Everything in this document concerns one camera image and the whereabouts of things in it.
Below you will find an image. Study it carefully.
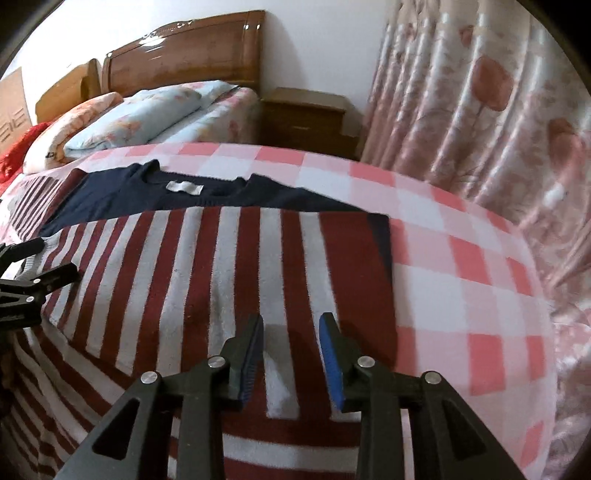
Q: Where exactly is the brown wooden nightstand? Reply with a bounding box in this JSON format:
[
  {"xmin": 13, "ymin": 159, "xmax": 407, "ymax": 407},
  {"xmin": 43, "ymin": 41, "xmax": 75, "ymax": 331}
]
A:
[{"xmin": 259, "ymin": 88, "xmax": 361, "ymax": 160}]

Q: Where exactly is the blue floral pillow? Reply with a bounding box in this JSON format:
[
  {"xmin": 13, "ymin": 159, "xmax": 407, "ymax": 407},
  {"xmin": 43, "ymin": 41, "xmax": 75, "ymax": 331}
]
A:
[{"xmin": 196, "ymin": 80, "xmax": 241, "ymax": 110}]

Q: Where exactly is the blue floral folded quilt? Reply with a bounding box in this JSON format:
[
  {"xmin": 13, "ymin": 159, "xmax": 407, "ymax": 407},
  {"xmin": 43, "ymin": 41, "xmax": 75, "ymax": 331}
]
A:
[{"xmin": 63, "ymin": 88, "xmax": 218, "ymax": 160}]

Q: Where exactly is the orange floral folded quilt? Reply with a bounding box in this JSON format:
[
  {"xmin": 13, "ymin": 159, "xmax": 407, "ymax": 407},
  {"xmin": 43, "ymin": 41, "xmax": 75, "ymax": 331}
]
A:
[{"xmin": 22, "ymin": 91, "xmax": 124, "ymax": 175}]

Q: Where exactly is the light wooden wardrobe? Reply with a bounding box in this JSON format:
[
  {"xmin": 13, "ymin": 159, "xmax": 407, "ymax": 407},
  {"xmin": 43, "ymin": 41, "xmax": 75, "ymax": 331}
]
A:
[{"xmin": 0, "ymin": 67, "xmax": 33, "ymax": 158}]

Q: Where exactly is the floral bed sheet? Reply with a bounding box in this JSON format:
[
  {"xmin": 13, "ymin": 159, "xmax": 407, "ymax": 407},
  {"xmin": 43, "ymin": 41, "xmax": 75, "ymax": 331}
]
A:
[{"xmin": 152, "ymin": 85, "xmax": 259, "ymax": 146}]

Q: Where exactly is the large glossy wooden headboard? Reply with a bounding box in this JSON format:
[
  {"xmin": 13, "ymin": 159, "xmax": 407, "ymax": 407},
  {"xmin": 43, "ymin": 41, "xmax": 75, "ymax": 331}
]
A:
[{"xmin": 102, "ymin": 10, "xmax": 266, "ymax": 97}]

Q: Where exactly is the pink white checked blanket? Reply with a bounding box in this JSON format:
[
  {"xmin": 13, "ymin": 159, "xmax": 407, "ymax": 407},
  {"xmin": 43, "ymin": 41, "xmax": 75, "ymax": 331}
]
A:
[{"xmin": 0, "ymin": 141, "xmax": 561, "ymax": 480}]

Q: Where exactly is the pink floral curtain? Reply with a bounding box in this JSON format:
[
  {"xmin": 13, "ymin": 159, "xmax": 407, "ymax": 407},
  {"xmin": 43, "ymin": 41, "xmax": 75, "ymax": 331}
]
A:
[{"xmin": 360, "ymin": 0, "xmax": 591, "ymax": 480}]

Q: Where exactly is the small glossy wooden headboard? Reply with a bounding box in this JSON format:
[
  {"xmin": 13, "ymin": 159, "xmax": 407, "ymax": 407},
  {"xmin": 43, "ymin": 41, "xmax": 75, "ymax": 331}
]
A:
[{"xmin": 35, "ymin": 58, "xmax": 103, "ymax": 123}]

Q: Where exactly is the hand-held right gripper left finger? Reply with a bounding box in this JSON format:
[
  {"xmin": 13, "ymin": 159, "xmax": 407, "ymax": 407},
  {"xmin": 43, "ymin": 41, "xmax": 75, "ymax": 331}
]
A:
[{"xmin": 55, "ymin": 314, "xmax": 265, "ymax": 480}]

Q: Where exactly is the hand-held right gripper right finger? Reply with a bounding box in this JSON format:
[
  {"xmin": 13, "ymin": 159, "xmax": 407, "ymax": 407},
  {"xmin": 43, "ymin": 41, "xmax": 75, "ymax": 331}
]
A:
[{"xmin": 318, "ymin": 312, "xmax": 527, "ymax": 480}]

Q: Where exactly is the red white navy striped sweater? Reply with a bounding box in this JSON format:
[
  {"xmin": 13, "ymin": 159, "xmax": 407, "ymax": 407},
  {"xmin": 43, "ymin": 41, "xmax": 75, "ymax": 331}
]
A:
[{"xmin": 0, "ymin": 159, "xmax": 402, "ymax": 480}]

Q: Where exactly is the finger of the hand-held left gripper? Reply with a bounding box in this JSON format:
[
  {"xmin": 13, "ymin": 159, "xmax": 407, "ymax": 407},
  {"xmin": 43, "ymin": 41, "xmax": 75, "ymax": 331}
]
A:
[
  {"xmin": 0, "ymin": 263, "xmax": 80, "ymax": 329},
  {"xmin": 0, "ymin": 237, "xmax": 45, "ymax": 274}
]

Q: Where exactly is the red blanket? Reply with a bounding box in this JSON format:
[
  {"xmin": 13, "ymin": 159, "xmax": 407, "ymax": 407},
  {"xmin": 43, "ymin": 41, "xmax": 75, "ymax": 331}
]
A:
[{"xmin": 0, "ymin": 121, "xmax": 54, "ymax": 195}]

